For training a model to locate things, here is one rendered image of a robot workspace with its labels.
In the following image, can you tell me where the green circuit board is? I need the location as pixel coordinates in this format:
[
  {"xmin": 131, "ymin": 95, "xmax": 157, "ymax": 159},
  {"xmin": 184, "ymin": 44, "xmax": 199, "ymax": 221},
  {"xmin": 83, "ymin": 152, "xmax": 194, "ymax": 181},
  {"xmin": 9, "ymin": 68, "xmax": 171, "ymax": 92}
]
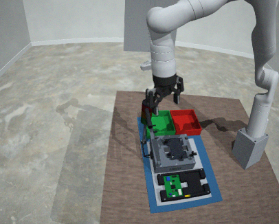
[{"xmin": 164, "ymin": 175, "xmax": 183, "ymax": 198}]

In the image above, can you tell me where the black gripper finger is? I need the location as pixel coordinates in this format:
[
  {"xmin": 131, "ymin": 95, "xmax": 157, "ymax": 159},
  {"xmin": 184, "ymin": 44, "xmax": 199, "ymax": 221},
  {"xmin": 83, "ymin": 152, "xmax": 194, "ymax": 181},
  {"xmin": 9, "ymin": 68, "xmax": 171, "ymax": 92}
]
[
  {"xmin": 146, "ymin": 88, "xmax": 168, "ymax": 115},
  {"xmin": 170, "ymin": 75, "xmax": 184, "ymax": 104}
]

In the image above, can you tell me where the red open-top bin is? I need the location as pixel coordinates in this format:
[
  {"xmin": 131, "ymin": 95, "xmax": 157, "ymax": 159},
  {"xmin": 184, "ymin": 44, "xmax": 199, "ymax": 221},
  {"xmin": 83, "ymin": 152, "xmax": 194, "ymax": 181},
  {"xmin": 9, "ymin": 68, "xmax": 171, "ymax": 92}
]
[{"xmin": 170, "ymin": 109, "xmax": 202, "ymax": 136}]

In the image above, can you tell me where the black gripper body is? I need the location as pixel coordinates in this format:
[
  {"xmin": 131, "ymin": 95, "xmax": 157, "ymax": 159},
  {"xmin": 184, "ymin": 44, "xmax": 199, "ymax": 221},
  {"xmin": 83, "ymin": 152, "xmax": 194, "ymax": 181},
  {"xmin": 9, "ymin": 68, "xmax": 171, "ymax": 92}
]
[{"xmin": 153, "ymin": 72, "xmax": 177, "ymax": 98}]

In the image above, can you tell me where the green open-top bin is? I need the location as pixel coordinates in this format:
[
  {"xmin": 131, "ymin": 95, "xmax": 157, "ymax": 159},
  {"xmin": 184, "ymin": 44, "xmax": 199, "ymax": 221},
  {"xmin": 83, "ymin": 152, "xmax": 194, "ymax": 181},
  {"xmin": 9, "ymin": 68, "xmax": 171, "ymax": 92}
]
[{"xmin": 146, "ymin": 110, "xmax": 176, "ymax": 139}]

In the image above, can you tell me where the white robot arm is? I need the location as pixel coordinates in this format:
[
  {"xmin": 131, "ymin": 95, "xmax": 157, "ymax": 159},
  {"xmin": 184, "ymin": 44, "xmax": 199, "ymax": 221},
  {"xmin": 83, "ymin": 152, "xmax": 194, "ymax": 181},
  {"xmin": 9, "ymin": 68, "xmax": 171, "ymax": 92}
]
[{"xmin": 140, "ymin": 0, "xmax": 279, "ymax": 138}]

